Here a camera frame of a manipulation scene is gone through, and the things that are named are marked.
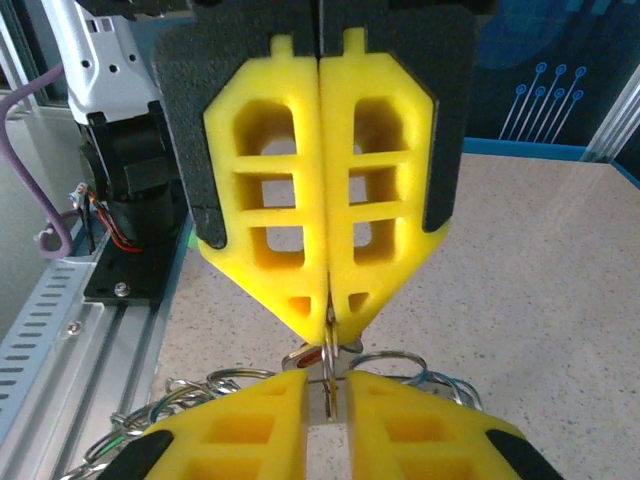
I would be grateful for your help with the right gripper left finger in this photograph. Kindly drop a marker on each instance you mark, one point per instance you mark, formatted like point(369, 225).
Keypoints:
point(200, 440)

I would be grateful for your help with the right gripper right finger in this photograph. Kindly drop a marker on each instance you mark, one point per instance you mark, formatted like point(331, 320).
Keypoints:
point(450, 440)

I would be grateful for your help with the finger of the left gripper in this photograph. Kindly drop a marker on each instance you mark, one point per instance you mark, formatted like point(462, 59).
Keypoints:
point(440, 100)
point(190, 100)

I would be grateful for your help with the key with red tag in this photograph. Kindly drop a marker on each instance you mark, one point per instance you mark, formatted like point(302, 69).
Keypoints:
point(295, 362)

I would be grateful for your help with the large metal keyring bundle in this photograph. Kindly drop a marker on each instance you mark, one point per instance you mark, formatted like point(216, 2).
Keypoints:
point(329, 350)

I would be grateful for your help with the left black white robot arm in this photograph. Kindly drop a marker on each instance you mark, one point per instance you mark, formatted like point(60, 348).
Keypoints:
point(100, 65)

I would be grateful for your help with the blue edged side rail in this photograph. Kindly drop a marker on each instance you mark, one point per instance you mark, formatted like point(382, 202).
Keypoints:
point(525, 148)

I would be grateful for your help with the aluminium mounting rail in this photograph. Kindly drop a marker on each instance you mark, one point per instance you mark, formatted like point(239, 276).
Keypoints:
point(100, 375)

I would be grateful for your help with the aluminium frame post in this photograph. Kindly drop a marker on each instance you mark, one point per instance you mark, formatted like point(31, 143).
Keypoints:
point(617, 125)

